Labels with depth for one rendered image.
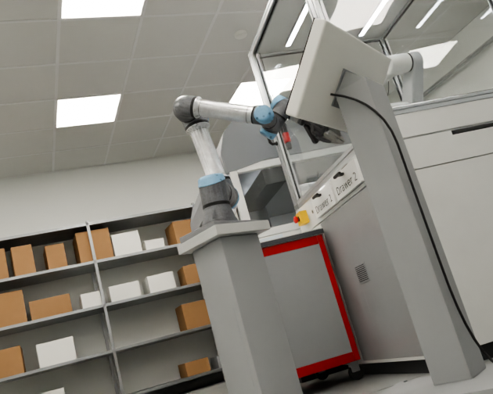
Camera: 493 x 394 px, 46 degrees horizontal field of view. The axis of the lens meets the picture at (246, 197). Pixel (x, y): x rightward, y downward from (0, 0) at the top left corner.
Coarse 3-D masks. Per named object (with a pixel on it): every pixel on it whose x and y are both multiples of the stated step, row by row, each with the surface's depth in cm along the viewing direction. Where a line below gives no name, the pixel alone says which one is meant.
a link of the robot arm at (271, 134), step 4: (276, 116) 248; (280, 116) 251; (280, 120) 251; (284, 120) 253; (276, 124) 247; (280, 124) 252; (264, 128) 248; (272, 128) 247; (276, 128) 250; (280, 128) 253; (260, 132) 254; (264, 132) 251; (268, 132) 250; (272, 132) 251; (276, 132) 252; (264, 136) 256; (268, 136) 251; (272, 136) 252
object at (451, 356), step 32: (352, 96) 190; (384, 96) 196; (352, 128) 189; (384, 128) 184; (384, 160) 182; (384, 192) 182; (416, 192) 185; (384, 224) 181; (416, 224) 175; (416, 256) 175; (416, 288) 175; (416, 320) 174; (448, 320) 169; (448, 352) 168; (416, 384) 186; (448, 384) 166; (480, 384) 155
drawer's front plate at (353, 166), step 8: (352, 160) 247; (344, 168) 256; (352, 168) 249; (344, 176) 258; (352, 176) 250; (360, 176) 244; (336, 184) 268; (352, 184) 252; (336, 192) 269; (344, 192) 261
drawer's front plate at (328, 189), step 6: (324, 186) 282; (330, 186) 275; (318, 192) 290; (324, 192) 283; (330, 192) 276; (318, 198) 292; (324, 198) 285; (312, 204) 301; (318, 204) 293; (330, 204) 279; (318, 210) 295; (324, 210) 288; (318, 216) 296
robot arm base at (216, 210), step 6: (210, 204) 235; (216, 204) 235; (222, 204) 235; (228, 204) 237; (204, 210) 237; (210, 210) 234; (216, 210) 234; (222, 210) 234; (228, 210) 235; (204, 216) 236; (210, 216) 233; (216, 216) 233; (222, 216) 232; (228, 216) 233; (234, 216) 236; (204, 222) 234; (210, 222) 232
